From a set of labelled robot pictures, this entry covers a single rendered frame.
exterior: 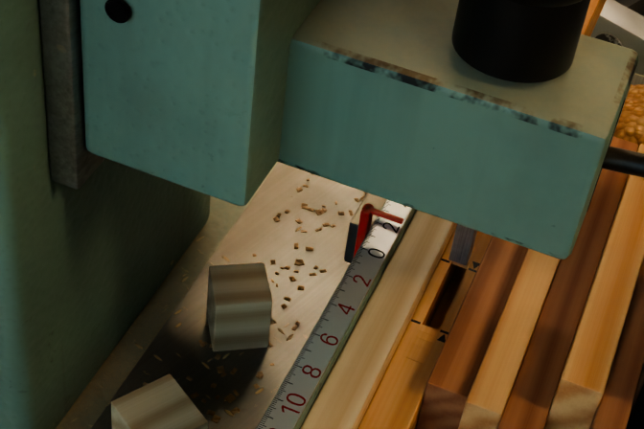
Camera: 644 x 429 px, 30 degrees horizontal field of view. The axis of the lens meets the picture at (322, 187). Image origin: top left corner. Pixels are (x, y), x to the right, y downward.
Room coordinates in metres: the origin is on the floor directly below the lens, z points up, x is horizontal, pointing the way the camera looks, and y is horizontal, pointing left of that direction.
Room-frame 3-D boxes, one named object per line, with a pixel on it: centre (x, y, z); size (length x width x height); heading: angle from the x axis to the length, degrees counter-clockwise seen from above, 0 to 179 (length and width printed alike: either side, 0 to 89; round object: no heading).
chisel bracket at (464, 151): (0.43, -0.05, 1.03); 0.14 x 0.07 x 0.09; 73
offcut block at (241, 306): (0.48, 0.04, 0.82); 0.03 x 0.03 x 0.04; 16
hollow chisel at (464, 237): (0.42, -0.07, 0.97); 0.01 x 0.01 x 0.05; 73
